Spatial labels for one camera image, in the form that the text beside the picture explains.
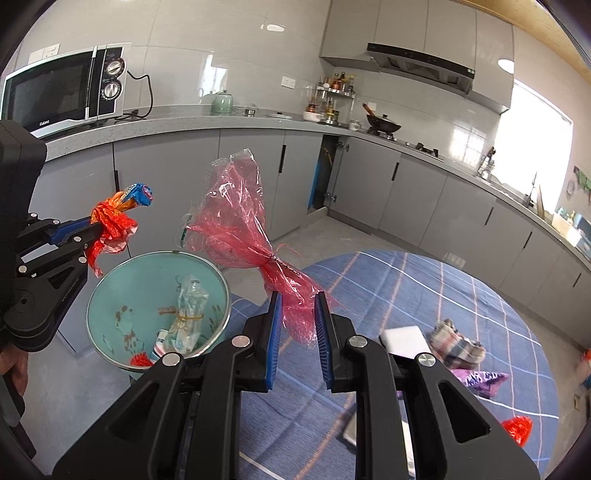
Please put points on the purple snack wrapper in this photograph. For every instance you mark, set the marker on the purple snack wrapper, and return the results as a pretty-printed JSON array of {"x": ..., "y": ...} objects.
[{"x": 480, "y": 381}]

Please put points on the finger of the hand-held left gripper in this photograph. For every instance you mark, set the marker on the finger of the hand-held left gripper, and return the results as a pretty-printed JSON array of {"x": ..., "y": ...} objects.
[
  {"x": 78, "y": 251},
  {"x": 74, "y": 229}
]

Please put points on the clear plastic bag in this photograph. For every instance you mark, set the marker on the clear plastic bag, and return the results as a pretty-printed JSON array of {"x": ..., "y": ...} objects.
[{"x": 189, "y": 309}]

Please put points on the metal spice rack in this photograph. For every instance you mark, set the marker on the metal spice rack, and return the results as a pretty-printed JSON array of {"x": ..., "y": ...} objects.
[{"x": 348, "y": 94}]

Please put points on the plaid cloth rag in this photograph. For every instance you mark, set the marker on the plaid cloth rag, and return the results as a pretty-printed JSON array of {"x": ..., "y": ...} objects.
[{"x": 455, "y": 344}]

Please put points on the black range hood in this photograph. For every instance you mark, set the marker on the black range hood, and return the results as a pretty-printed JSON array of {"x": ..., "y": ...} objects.
[{"x": 415, "y": 62}]

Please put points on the group of condiment bottles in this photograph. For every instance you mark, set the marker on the group of condiment bottles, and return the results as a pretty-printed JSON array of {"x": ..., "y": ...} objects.
[{"x": 334, "y": 85}]

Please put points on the metal utensil holder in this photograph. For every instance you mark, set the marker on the metal utensil holder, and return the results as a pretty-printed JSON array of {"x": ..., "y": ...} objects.
[{"x": 487, "y": 166}]

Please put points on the white plate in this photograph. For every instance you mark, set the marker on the white plate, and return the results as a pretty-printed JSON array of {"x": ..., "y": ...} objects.
[{"x": 280, "y": 115}]

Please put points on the teal plastic bin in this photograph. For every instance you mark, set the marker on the teal plastic bin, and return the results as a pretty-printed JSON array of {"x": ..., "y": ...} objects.
[{"x": 134, "y": 290}]

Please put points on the white basin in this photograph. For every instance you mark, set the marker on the white basin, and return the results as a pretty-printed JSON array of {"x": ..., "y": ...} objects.
[{"x": 563, "y": 225}]

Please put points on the red printed wrapper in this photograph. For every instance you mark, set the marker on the red printed wrapper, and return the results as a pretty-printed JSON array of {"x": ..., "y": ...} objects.
[{"x": 517, "y": 429}]

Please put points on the orange snack wrapper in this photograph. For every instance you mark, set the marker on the orange snack wrapper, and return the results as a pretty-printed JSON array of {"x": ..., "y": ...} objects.
[{"x": 115, "y": 217}]

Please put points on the white wall outlet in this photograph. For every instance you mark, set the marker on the white wall outlet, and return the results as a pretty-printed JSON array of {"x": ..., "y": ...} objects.
[
  {"x": 44, "y": 53},
  {"x": 288, "y": 82}
]

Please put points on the bright window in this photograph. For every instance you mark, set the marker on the bright window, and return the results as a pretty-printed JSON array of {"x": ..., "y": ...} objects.
[{"x": 531, "y": 134}]

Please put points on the person's left hand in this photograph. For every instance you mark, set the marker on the person's left hand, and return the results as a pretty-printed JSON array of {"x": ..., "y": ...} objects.
[{"x": 18, "y": 371}]

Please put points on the black wok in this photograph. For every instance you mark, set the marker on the black wok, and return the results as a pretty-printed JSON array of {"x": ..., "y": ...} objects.
[{"x": 383, "y": 122}]

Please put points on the gas stove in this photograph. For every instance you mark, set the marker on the gas stove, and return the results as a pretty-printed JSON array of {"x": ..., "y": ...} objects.
[{"x": 406, "y": 141}]

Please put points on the light blue storage box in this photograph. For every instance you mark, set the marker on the light blue storage box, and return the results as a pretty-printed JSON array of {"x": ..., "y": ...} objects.
[{"x": 584, "y": 241}]

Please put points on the orange bottle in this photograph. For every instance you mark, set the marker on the orange bottle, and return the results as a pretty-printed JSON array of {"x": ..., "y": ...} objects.
[{"x": 586, "y": 362}]

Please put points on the teal kettle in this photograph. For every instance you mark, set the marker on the teal kettle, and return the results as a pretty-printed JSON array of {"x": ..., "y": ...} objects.
[{"x": 223, "y": 104}]

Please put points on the red cellophane bag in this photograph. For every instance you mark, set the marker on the red cellophane bag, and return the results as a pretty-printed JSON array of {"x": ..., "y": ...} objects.
[{"x": 235, "y": 221}]

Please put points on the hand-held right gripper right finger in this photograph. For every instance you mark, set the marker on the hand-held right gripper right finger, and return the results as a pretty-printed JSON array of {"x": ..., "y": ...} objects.
[{"x": 323, "y": 341}]

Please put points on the wall hook rack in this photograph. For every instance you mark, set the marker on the wall hook rack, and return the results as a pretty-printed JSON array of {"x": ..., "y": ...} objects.
[{"x": 582, "y": 182}]

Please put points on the black and silver microwave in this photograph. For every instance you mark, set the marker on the black and silver microwave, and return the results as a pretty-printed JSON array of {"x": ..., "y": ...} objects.
[{"x": 51, "y": 92}]

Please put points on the white paper cup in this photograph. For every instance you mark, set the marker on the white paper cup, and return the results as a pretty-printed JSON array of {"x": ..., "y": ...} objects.
[{"x": 161, "y": 344}]

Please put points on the white sponge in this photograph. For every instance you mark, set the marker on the white sponge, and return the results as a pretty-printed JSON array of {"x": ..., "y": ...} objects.
[{"x": 404, "y": 341}]

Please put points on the small white jar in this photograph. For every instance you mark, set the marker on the small white jar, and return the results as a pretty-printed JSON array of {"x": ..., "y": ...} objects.
[{"x": 355, "y": 125}]

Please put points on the red foam net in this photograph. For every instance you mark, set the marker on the red foam net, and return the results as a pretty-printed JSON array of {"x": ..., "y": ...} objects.
[{"x": 141, "y": 361}]

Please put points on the metal faucet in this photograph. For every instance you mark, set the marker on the metal faucet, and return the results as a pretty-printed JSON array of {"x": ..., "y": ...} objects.
[{"x": 533, "y": 189}]

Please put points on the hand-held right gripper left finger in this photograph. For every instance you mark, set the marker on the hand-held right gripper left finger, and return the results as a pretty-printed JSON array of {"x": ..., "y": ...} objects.
[{"x": 274, "y": 341}]

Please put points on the white bowl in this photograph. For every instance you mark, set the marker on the white bowl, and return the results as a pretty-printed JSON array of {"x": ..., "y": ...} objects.
[{"x": 312, "y": 117}]

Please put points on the blue plaid tablecloth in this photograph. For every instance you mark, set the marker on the blue plaid tablecloth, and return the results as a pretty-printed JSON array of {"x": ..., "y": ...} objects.
[{"x": 415, "y": 286}]

